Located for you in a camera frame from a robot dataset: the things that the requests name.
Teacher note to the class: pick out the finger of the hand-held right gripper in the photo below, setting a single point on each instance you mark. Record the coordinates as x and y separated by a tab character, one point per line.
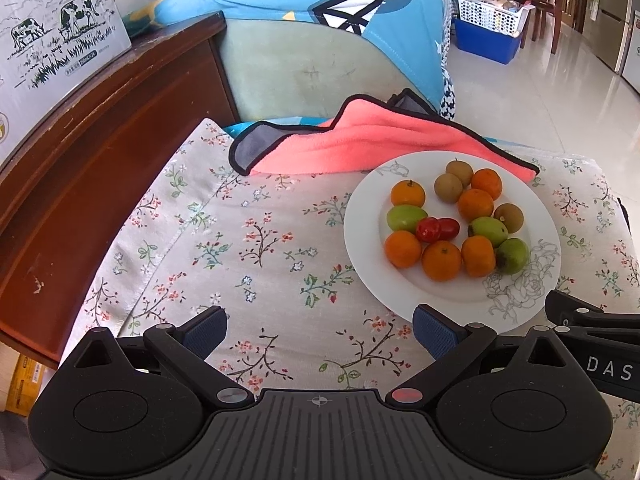
570	307

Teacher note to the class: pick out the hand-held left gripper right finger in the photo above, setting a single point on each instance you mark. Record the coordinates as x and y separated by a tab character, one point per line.
435	332

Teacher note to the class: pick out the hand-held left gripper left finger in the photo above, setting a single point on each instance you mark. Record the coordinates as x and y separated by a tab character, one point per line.
205	332

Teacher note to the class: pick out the mandarin orange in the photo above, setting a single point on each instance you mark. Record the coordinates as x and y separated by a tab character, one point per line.
486	183
478	256
407	194
441	260
402	248
475	204

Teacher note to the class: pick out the green jujube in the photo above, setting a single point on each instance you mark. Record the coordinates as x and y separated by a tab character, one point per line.
512	255
405	217
488	230

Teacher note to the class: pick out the red cherry tomato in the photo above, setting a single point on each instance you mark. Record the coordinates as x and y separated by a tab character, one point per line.
427	230
450	227

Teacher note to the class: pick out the brown kiwi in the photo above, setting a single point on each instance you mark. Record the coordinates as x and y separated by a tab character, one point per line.
461	171
508	217
448	187

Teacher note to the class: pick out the white plate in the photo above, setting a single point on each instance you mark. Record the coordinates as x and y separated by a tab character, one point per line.
370	240

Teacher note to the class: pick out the floral tablecloth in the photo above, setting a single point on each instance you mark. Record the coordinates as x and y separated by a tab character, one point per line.
225	240

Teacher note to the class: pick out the yellow cardboard box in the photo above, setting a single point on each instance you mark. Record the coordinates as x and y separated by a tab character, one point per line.
25	385

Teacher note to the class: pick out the brown wooden cabinet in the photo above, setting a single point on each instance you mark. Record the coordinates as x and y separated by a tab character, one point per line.
100	160

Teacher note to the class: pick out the pink towel with black trim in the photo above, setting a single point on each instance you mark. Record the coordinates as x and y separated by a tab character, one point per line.
350	145

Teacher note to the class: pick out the grey cloth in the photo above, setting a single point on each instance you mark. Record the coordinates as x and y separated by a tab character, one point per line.
12	445

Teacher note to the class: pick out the black white patterned cloth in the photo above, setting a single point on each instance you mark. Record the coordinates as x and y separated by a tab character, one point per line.
448	90

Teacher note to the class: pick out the blue plastic bin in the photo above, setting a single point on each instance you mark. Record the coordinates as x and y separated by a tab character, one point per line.
482	42

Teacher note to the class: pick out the grey appliance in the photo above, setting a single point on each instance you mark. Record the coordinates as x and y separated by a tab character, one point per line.
615	20

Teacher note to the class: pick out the teal yellow patterned cushion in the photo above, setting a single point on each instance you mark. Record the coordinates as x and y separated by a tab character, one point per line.
142	15

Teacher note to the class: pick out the white milk carton box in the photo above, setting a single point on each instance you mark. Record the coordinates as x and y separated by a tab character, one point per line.
50	35

